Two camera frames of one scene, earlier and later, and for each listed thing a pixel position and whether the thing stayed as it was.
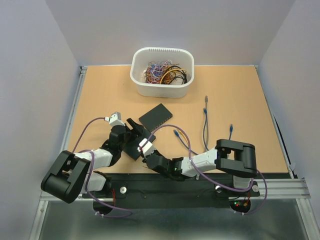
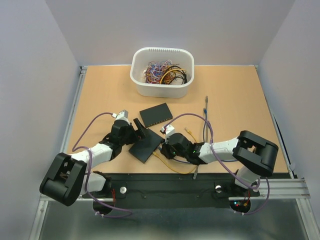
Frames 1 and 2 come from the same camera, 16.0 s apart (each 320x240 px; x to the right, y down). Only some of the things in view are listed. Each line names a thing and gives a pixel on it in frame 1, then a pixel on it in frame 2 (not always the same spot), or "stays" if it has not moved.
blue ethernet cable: [205, 112] stays
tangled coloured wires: [164, 72] stays
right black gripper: [156, 151] → [165, 149]
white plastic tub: [140, 59] stays
